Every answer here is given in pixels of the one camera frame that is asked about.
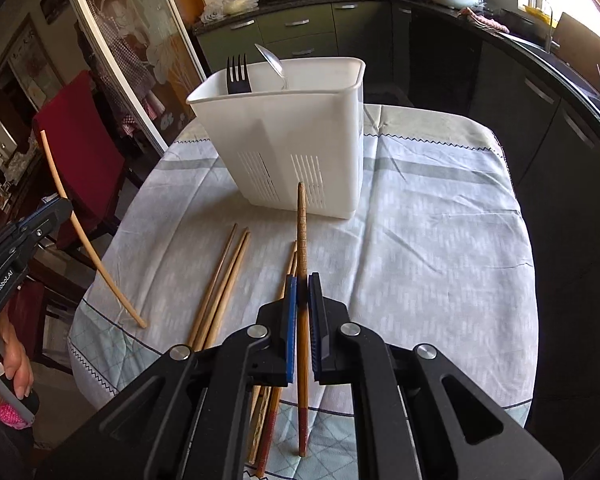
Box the black fork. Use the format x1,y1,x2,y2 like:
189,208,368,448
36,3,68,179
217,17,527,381
226,55,252,95

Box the dark red-ended wooden chopstick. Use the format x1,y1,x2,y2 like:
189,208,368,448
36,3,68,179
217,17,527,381
296,182,311,457

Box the person's left hand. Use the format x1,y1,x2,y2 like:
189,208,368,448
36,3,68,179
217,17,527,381
0,310,35,401

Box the dark wall poster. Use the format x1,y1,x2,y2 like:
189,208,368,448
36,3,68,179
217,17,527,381
40,0,71,23

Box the silver spoon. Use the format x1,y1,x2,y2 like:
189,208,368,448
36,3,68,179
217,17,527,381
254,43,288,91

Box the dark kitchen countertop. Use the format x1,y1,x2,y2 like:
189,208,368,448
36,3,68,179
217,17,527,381
192,0,600,151

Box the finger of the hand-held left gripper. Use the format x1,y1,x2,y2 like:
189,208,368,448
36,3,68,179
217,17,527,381
0,205,56,241
10,198,74,261

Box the pale patterned tablecloth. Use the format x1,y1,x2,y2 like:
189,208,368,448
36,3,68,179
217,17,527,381
67,104,540,480

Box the white plastic utensil holder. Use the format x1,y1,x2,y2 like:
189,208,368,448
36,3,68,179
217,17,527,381
186,56,367,221

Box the wall poster with drawings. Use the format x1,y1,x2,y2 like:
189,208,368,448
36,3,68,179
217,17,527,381
7,25,63,106

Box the pale bamboo chopstick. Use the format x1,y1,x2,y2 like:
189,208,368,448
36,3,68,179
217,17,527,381
40,130,148,330

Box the curved chrome faucet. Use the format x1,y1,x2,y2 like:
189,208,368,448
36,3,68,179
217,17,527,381
527,0,556,52

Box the pink dish cloth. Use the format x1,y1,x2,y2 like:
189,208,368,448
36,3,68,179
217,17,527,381
457,7,510,35

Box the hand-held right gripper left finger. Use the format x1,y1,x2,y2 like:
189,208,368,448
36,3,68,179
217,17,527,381
37,274,299,480

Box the yellow sponge holder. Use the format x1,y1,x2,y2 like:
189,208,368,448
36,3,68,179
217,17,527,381
522,4,556,26

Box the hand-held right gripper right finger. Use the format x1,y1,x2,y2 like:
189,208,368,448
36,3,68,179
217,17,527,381
307,272,564,480

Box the red upholstered chair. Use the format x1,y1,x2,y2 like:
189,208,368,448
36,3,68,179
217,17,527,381
32,70,141,271

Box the wooden cutting board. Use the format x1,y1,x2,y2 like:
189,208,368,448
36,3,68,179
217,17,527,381
550,12,581,52

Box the green lower kitchen cabinets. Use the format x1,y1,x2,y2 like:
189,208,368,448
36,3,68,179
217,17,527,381
192,0,600,321

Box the checked apron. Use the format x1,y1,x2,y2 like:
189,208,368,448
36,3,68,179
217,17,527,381
77,7,156,136

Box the flower-printed glass sliding door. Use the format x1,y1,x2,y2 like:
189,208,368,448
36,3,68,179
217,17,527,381
57,0,216,161

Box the clear bag with yellow food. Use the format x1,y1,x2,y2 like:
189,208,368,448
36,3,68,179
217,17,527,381
222,0,261,15

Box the white plastic bag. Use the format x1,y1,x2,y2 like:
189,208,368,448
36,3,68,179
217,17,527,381
200,2,226,25

